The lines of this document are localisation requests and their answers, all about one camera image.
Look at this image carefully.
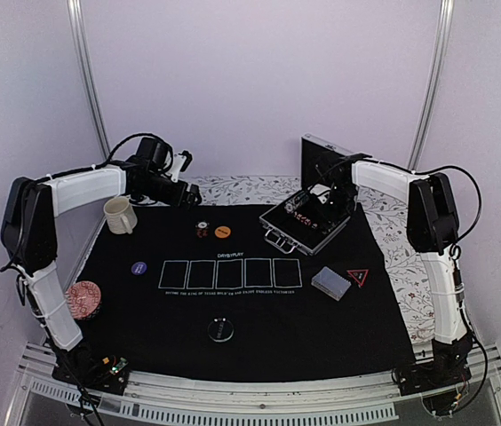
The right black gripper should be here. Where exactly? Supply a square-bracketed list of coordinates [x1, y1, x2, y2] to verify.
[313, 184, 355, 231]

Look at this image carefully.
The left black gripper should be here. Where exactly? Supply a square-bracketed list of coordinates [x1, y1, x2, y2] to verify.
[139, 173, 201, 210]

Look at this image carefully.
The aluminium poker chip case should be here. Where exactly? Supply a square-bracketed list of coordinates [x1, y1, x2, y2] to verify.
[259, 134, 368, 256]

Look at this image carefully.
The orange black 100 chip stack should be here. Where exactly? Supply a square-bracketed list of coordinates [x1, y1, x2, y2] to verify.
[196, 221, 210, 238]

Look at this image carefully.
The purple small blind button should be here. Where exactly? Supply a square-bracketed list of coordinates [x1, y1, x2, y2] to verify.
[131, 261, 147, 275]

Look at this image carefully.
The orange big blind button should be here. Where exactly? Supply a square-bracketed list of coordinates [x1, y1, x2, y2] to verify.
[214, 225, 232, 239]

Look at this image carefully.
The clear dealer button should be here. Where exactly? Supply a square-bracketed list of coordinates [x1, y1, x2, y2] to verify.
[207, 317, 235, 343]

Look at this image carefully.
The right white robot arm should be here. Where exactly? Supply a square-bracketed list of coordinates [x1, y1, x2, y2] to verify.
[303, 152, 472, 346]

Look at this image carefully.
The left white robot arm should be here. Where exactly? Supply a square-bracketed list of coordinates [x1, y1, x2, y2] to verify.
[0, 132, 202, 351]

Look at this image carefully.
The red dice row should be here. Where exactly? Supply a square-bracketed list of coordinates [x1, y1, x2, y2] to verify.
[294, 212, 318, 229]

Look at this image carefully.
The cream ceramic mug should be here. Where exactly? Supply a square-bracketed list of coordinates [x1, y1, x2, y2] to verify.
[103, 196, 138, 235]

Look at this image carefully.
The left poker chip row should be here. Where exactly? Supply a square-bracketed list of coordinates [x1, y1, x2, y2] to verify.
[284, 193, 308, 214]

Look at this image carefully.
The red black triangle card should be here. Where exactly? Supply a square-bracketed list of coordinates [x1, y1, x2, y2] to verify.
[346, 269, 369, 288]

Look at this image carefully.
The blue playing card deck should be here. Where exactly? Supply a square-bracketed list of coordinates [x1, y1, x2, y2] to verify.
[311, 266, 351, 301]

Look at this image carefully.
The floral white tablecloth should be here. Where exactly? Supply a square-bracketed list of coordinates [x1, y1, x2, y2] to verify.
[187, 176, 435, 348]

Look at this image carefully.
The black poker table mat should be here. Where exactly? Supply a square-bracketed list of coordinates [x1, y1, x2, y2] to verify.
[80, 205, 415, 383]

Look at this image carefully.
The red patterned round tin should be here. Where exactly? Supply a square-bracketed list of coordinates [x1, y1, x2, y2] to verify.
[65, 280, 101, 320]

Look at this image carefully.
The small green circuit board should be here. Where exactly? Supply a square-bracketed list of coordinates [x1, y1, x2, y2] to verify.
[102, 356, 129, 375]

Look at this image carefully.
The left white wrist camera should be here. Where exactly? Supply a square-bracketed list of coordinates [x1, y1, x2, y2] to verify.
[169, 150, 193, 183]

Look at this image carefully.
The left aluminium frame post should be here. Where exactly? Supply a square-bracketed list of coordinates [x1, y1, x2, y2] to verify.
[67, 0, 110, 159]

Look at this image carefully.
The aluminium frame post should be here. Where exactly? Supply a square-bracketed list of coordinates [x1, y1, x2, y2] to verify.
[407, 0, 455, 170]
[67, 0, 110, 159]

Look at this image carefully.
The right aluminium frame post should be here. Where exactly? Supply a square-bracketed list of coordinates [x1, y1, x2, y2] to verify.
[407, 0, 455, 170]

